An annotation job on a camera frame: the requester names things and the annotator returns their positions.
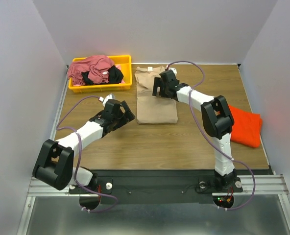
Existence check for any pink t shirt in bin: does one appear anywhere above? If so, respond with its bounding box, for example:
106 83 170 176
67 55 115 86

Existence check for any black t shirt in bin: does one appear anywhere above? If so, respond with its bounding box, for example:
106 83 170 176
82 66 125 86

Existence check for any aluminium frame rail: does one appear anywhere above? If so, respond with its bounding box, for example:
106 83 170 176
17 78 71 235

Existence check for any beige t shirt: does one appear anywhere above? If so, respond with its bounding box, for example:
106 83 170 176
135 66 178 124

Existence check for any orange folded t shirt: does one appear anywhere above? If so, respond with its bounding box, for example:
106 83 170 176
229 105 263 148

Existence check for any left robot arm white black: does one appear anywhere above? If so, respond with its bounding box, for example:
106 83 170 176
32 99 135 193

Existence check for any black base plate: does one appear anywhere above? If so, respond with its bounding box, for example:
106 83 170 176
38 168 251 205

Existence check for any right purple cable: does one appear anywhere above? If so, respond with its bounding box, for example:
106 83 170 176
166 60 256 212

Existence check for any yellow plastic bin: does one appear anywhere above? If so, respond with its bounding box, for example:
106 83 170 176
68 55 132 93

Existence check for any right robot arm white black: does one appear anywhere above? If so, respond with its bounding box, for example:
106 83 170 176
152 70 237 191

